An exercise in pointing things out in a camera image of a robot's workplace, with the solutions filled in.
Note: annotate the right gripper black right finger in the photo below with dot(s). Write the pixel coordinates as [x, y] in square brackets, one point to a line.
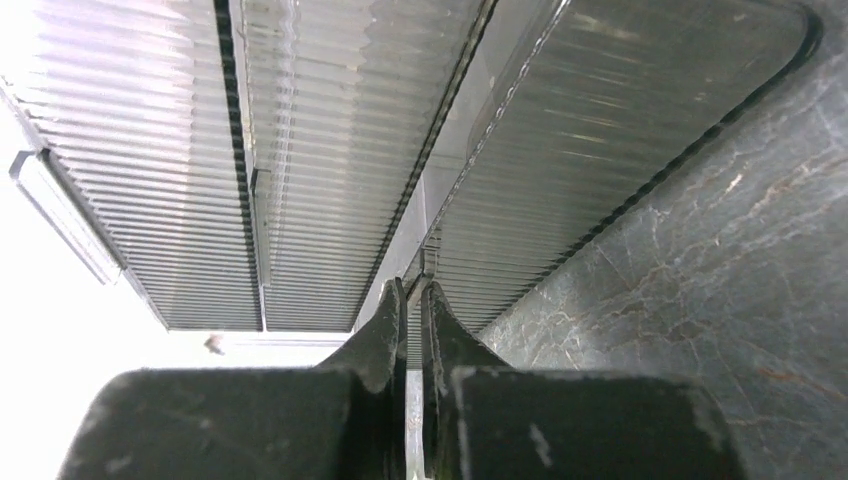
[484, 419]

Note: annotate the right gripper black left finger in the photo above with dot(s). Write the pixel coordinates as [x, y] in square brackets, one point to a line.
[344, 418]

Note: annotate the clear acrylic drawer organizer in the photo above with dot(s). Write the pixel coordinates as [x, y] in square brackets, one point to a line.
[269, 165]

